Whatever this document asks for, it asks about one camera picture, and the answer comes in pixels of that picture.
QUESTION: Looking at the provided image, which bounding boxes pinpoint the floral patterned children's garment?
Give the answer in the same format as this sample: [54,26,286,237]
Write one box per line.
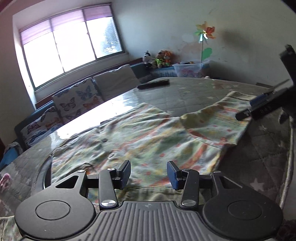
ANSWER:
[1,91,252,240]

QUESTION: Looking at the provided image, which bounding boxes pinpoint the clear plastic storage box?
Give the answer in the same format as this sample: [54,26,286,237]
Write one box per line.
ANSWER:
[173,60,210,78]

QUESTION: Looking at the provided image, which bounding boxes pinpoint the round recessed table basin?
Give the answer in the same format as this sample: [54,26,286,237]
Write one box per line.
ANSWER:
[34,156,52,193]

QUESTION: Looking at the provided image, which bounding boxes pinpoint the black remote control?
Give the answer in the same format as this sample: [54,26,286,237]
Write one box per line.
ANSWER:
[137,79,170,90]

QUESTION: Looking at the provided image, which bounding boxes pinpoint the colourful paper pinwheel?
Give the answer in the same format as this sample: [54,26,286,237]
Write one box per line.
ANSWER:
[194,21,216,63]

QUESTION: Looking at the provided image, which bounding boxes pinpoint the butterfly print cushion upright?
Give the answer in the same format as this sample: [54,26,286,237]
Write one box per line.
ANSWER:
[52,78,104,124]

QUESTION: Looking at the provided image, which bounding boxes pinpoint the plain beige cushion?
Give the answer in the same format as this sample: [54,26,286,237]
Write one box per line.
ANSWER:
[93,65,139,101]

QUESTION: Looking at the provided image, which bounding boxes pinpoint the butterfly print cushion lying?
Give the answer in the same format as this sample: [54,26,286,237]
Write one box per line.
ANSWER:
[21,106,63,148]

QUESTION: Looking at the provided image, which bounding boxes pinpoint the orange plush toy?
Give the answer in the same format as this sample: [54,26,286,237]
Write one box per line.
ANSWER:
[164,50,171,67]

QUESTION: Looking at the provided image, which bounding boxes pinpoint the brown plush toy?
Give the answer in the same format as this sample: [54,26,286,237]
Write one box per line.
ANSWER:
[155,50,165,68]

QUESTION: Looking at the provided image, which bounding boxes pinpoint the blue corner sofa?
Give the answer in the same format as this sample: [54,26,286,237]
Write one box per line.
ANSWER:
[1,63,177,168]

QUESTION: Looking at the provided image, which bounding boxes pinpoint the black and white plush toy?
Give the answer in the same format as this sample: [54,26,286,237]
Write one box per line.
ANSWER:
[142,51,153,69]

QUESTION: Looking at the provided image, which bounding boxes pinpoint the pink small object on table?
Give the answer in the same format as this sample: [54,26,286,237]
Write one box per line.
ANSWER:
[0,173,11,193]

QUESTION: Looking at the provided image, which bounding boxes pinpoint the window with frame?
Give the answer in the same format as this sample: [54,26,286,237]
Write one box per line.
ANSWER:
[20,3,124,90]

